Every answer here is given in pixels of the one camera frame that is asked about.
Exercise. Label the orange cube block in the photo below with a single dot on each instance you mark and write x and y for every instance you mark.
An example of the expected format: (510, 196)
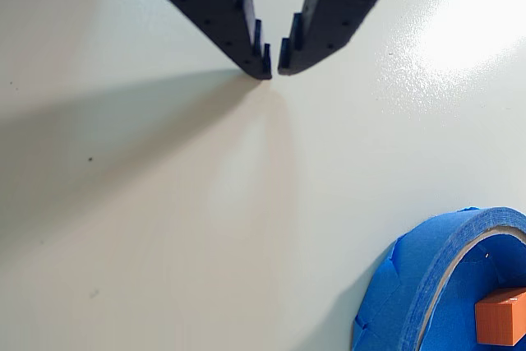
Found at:
(499, 320)

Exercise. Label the blue tape roll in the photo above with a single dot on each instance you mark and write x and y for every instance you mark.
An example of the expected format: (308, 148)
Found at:
(407, 285)

